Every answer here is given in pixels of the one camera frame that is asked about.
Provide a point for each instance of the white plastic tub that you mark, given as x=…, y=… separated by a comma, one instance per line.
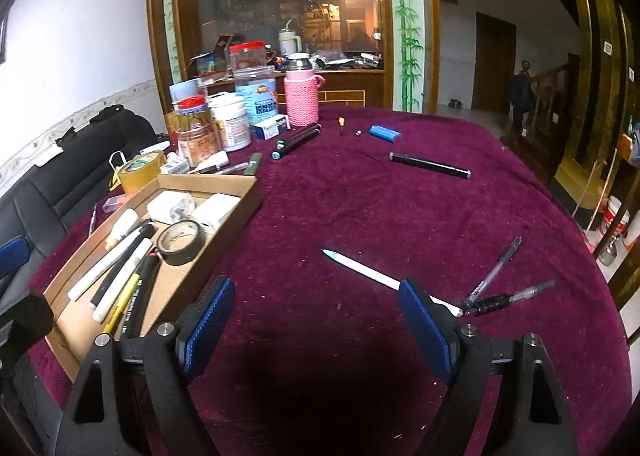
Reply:
x=232, y=125

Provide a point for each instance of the black tape roll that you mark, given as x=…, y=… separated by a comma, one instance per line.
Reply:
x=172, y=256

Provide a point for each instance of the jar in pink knitted sleeve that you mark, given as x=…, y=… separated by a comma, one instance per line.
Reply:
x=302, y=95

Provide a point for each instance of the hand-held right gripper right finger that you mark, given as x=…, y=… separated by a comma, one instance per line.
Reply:
x=430, y=331

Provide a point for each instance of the brown packing tape roll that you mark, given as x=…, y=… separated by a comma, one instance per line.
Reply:
x=140, y=180

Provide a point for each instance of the long white pen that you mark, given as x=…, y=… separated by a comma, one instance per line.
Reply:
x=107, y=266

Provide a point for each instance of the cardboard box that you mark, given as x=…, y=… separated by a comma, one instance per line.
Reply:
x=172, y=283

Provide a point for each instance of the flat white charger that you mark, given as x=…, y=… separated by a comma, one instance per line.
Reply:
x=162, y=206

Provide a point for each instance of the black gel pen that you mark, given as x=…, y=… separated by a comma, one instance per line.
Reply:
x=505, y=300

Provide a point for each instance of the blue lighter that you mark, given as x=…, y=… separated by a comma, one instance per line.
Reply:
x=386, y=133

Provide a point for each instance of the white pen light blue tip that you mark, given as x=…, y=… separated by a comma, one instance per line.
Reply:
x=365, y=272

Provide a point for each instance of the small blue white box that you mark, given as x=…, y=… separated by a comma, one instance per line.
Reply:
x=270, y=128

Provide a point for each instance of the black marker pink cap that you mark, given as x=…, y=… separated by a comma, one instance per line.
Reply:
x=125, y=261

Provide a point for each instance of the clear thin pen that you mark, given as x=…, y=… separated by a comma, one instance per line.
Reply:
x=93, y=218

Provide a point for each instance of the yellow pen black tip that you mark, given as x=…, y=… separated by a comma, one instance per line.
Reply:
x=125, y=298

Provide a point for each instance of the small orange black pen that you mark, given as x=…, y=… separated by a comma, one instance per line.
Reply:
x=342, y=125

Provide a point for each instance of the white cube charger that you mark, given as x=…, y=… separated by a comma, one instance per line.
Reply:
x=215, y=213

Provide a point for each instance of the white cup green straw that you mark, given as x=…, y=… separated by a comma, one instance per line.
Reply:
x=289, y=43

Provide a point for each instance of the three dark markers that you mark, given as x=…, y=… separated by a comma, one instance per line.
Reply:
x=295, y=144

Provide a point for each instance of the black marker green cap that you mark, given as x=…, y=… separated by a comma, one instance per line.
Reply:
x=297, y=135

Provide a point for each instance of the white glue bottle orange cap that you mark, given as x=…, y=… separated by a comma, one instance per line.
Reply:
x=122, y=226

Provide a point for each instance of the thick white marker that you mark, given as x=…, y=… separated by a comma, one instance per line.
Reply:
x=122, y=281

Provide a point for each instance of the red lid jar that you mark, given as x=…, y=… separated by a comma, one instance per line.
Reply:
x=192, y=105

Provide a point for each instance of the clear gel pen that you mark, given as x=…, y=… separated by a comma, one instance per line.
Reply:
x=492, y=272

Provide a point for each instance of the wooden door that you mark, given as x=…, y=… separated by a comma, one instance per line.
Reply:
x=494, y=63

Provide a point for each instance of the maroon tablecloth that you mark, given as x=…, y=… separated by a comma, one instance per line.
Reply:
x=350, y=196

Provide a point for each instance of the bamboo painted panel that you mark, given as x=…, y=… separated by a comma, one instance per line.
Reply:
x=407, y=25
x=171, y=10

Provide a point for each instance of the green lighter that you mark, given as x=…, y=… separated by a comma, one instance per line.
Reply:
x=255, y=164

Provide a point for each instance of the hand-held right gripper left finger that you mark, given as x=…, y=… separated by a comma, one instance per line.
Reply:
x=210, y=326

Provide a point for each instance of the brown printed box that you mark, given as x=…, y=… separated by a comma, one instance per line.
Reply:
x=171, y=123

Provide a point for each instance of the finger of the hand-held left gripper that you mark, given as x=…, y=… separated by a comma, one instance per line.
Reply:
x=12, y=256
x=25, y=326

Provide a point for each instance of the black leather sofa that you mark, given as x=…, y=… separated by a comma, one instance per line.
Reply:
x=60, y=175

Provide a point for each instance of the blue label plastic jar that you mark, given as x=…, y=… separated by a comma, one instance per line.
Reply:
x=255, y=90

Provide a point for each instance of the grey pen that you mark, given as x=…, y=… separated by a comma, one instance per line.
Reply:
x=232, y=168

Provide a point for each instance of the white red bucket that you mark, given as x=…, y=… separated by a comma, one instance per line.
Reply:
x=615, y=216

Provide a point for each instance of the clear packet orange caps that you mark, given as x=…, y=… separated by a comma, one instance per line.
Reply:
x=114, y=203

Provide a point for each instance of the white cap black tube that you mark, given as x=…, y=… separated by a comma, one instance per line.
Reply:
x=212, y=161

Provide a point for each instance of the long black pen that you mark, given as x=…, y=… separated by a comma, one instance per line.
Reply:
x=430, y=165

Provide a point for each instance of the wooden counter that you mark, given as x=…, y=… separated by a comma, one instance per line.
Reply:
x=345, y=85

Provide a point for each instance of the glass jar orange label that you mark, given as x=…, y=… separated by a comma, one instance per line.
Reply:
x=200, y=145

